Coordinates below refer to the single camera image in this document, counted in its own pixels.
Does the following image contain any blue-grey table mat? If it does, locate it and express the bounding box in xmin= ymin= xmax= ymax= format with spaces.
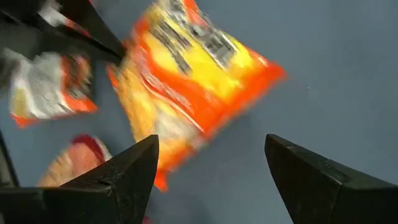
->
xmin=0 ymin=0 xmax=398 ymax=224

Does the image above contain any orange Maruchan chicken noodle pack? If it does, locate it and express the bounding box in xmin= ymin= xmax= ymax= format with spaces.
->
xmin=8 ymin=51 xmax=99 ymax=130
xmin=106 ymin=0 xmax=289 ymax=192

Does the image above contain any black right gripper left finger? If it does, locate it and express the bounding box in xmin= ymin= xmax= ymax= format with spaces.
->
xmin=0 ymin=134 xmax=160 ymax=224

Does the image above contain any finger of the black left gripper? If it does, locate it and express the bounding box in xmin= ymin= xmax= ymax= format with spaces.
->
xmin=57 ymin=0 xmax=127 ymax=57
xmin=0 ymin=7 xmax=125 ymax=66

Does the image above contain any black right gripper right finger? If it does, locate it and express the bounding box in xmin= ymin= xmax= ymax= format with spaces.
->
xmin=264 ymin=134 xmax=398 ymax=224

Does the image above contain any red Maruchan beef noodle pack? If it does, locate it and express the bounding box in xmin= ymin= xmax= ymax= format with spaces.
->
xmin=36 ymin=133 xmax=113 ymax=187

